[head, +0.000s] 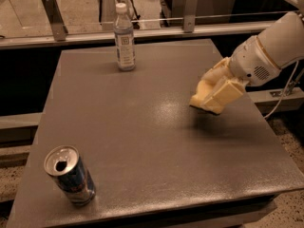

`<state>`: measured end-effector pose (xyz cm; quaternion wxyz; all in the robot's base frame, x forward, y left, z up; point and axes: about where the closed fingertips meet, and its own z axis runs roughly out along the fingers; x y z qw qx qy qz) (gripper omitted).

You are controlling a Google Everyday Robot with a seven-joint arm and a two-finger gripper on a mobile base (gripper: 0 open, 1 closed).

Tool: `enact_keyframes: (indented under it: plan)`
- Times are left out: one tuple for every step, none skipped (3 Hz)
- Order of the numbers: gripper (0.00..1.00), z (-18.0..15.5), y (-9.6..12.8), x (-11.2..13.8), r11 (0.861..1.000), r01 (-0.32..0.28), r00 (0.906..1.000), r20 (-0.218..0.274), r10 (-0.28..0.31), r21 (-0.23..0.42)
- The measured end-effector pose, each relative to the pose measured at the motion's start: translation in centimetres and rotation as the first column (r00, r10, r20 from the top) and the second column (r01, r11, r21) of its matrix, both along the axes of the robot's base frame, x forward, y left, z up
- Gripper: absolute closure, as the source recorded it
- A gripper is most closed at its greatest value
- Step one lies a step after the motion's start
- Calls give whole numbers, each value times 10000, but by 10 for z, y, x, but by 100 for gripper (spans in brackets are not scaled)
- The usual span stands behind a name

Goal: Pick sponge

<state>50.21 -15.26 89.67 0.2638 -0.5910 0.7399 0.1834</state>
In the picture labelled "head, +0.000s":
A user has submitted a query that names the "metal railing bar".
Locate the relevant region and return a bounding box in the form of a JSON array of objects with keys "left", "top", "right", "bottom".
[{"left": 0, "top": 20, "right": 276, "bottom": 50}]

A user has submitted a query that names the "left metal railing bracket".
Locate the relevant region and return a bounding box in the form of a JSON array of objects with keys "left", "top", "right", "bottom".
[{"left": 41, "top": 0, "right": 68, "bottom": 41}]

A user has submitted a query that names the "clear plastic water bottle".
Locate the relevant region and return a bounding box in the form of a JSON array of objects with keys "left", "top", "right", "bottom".
[{"left": 113, "top": 3, "right": 135, "bottom": 71}]

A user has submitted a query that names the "blue silver energy drink can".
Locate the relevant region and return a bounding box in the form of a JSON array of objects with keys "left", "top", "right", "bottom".
[{"left": 44, "top": 145, "right": 95, "bottom": 205}]

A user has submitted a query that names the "right metal railing bracket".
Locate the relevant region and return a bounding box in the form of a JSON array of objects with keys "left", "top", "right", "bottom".
[{"left": 183, "top": 0, "right": 198, "bottom": 33}]

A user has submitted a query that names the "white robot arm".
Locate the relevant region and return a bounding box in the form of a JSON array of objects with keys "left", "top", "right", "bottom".
[{"left": 200, "top": 0, "right": 304, "bottom": 114}]

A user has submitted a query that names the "white cable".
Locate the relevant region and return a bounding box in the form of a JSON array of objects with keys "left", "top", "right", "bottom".
[{"left": 263, "top": 60, "right": 300, "bottom": 121}]

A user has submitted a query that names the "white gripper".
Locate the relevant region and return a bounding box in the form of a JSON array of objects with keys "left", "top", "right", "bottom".
[{"left": 200, "top": 36, "right": 281, "bottom": 114}]

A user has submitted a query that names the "yellow sponge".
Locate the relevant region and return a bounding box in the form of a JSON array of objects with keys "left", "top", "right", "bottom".
[{"left": 189, "top": 80, "right": 216, "bottom": 114}]

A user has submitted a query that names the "metal railing bracket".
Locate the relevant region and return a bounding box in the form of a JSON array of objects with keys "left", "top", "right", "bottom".
[
  {"left": 183, "top": 0, "right": 198, "bottom": 33},
  {"left": 41, "top": 0, "right": 68, "bottom": 41}
]

